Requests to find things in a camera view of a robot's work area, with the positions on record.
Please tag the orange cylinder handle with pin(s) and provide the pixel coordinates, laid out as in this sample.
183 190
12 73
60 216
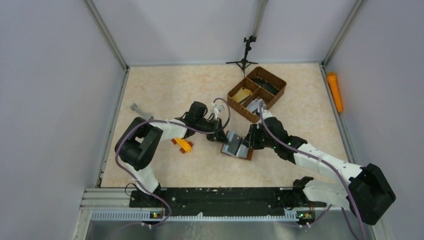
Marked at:
333 85

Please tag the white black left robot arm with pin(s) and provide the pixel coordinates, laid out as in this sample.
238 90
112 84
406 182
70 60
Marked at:
135 149

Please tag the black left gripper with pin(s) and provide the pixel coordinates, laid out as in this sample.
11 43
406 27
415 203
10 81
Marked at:
219 134

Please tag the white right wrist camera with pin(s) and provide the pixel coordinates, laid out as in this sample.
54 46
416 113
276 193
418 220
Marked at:
264 114

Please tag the brown wicker divided basket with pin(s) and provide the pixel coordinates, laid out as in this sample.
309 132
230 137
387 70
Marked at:
257 92

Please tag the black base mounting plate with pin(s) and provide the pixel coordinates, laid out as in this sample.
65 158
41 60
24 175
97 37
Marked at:
224 201

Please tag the grey VIP credit card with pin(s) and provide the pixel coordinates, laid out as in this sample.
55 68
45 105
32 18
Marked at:
234 144

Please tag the gold cards in basket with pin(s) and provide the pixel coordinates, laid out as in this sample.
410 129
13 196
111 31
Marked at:
241 95

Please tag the silver cards in basket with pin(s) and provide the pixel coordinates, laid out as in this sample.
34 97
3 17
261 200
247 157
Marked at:
254 106

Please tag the grey plastic dumbbell piece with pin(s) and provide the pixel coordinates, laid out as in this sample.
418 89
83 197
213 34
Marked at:
145 115

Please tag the black mini tripod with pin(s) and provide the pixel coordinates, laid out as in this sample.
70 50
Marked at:
244 63

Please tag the yellow toy car block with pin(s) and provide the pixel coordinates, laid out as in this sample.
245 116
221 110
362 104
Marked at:
185 146

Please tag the black cards in basket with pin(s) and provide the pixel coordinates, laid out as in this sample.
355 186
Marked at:
266 85

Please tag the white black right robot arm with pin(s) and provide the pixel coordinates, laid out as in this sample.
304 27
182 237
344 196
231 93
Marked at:
364 190

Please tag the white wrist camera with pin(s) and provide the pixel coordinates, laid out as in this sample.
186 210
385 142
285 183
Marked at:
264 114
216 110

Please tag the brown leather card holder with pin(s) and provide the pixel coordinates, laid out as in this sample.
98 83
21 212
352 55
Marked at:
244 152

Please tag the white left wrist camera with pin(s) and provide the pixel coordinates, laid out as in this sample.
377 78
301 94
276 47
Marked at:
216 110

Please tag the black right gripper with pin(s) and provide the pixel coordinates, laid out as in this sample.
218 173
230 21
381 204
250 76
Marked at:
251 139

